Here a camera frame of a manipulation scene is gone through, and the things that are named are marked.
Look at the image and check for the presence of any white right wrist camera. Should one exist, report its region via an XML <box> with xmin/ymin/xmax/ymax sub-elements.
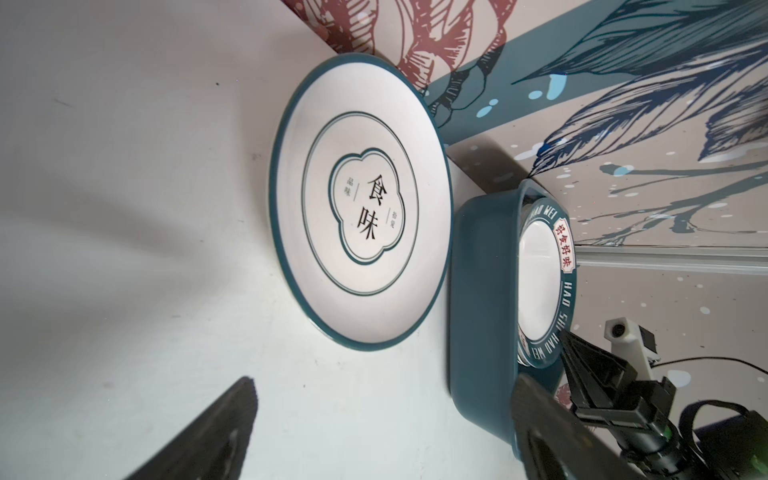
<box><xmin>604</xmin><ymin>317</ymin><xmax>660</xmax><ymax>381</ymax></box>

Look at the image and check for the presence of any white plate black flower outline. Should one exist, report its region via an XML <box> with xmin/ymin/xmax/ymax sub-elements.
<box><xmin>268</xmin><ymin>54</ymin><xmax>454</xmax><ymax>351</ymax></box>

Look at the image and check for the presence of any teal plastic bin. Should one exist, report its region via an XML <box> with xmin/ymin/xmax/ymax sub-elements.
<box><xmin>448</xmin><ymin>180</ymin><xmax>568</xmax><ymax>447</ymax></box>

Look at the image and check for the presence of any green ring plate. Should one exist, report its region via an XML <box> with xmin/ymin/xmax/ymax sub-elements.
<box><xmin>517</xmin><ymin>198</ymin><xmax>577</xmax><ymax>369</ymax></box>

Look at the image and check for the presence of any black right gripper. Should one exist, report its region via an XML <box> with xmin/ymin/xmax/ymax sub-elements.
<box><xmin>558</xmin><ymin>331</ymin><xmax>684</xmax><ymax>468</ymax></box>

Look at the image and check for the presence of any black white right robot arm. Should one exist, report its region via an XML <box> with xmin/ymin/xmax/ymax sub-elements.
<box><xmin>559</xmin><ymin>332</ymin><xmax>767</xmax><ymax>479</ymax></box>

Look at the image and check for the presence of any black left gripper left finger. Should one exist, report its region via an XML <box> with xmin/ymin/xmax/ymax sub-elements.
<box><xmin>129</xmin><ymin>376</ymin><xmax>258</xmax><ymax>480</ymax></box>

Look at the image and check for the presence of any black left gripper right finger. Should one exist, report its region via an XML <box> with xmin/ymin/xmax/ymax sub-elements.
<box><xmin>511</xmin><ymin>374</ymin><xmax>643</xmax><ymax>479</ymax></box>

